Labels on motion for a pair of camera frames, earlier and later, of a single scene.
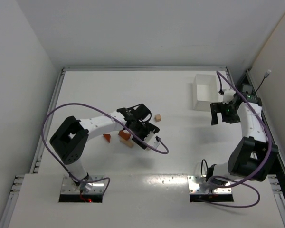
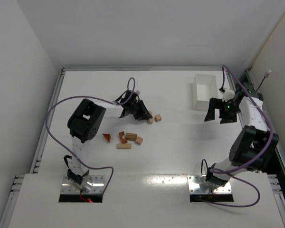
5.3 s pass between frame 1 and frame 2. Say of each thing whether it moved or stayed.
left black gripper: moved
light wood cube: stayed
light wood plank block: moved
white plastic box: stayed
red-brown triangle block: stayed
